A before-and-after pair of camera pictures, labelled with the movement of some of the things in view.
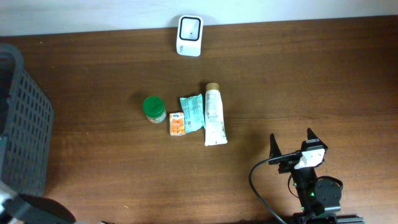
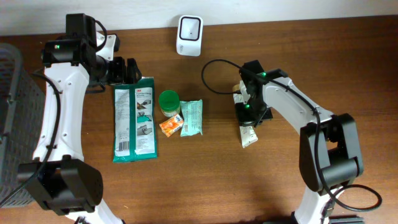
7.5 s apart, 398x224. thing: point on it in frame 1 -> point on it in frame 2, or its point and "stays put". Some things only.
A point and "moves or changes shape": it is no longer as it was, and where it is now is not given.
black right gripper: x=274 y=150 -> x=245 y=120
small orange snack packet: x=177 y=126 moves or changes shape
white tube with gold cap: x=214 y=132 -> x=248 y=134
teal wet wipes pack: x=193 y=111 moves or changes shape
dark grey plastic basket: x=26 y=126 stays put
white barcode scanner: x=189 y=35 stays put
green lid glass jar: x=154 y=109 -> x=169 y=102
